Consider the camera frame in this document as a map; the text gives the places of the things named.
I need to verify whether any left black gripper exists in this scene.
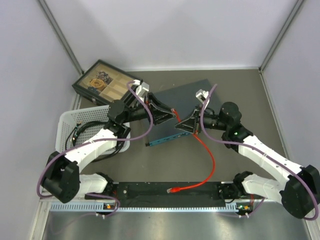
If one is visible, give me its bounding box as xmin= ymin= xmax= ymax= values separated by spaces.
xmin=121 ymin=92 xmax=177 ymax=126

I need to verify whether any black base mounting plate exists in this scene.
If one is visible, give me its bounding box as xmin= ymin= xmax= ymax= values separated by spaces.
xmin=101 ymin=181 xmax=249 ymax=208

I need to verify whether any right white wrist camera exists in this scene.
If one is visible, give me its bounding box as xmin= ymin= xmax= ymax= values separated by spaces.
xmin=195 ymin=89 xmax=209 ymax=103

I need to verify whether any white slotted cable duct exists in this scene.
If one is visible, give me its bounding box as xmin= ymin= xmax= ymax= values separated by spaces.
xmin=50 ymin=202 xmax=239 ymax=213

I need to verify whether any aluminium frame rail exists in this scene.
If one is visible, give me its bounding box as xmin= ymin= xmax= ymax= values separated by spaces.
xmin=39 ymin=181 xmax=313 ymax=203

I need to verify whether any black compartment jewelry box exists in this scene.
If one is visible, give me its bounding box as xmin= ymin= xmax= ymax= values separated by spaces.
xmin=72 ymin=59 xmax=138 ymax=106

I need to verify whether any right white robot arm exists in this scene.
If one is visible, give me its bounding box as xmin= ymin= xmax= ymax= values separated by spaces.
xmin=175 ymin=102 xmax=320 ymax=221

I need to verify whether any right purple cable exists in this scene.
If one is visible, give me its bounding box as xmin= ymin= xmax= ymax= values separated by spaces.
xmin=199 ymin=83 xmax=320 ymax=221

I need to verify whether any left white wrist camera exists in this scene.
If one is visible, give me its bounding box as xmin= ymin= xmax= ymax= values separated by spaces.
xmin=133 ymin=79 xmax=150 ymax=99

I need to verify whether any black cable in basket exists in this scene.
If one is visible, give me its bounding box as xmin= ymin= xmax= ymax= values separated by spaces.
xmin=64 ymin=121 xmax=128 ymax=163

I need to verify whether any red cable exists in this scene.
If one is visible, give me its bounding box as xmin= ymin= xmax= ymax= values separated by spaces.
xmin=166 ymin=108 xmax=216 ymax=194

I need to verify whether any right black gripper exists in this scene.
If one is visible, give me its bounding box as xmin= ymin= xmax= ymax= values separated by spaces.
xmin=175 ymin=104 xmax=229 ymax=135

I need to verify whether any white perforated plastic basket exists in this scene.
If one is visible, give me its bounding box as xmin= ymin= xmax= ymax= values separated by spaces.
xmin=55 ymin=105 xmax=130 ymax=157

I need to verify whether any dark blue network switch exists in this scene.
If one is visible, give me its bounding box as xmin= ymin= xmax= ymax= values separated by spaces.
xmin=145 ymin=79 xmax=212 ymax=147

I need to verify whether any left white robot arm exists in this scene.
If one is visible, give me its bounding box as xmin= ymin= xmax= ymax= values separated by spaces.
xmin=38 ymin=92 xmax=175 ymax=204

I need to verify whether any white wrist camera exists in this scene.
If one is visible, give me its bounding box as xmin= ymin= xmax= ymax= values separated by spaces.
xmin=133 ymin=79 xmax=150 ymax=99
xmin=195 ymin=89 xmax=209 ymax=103

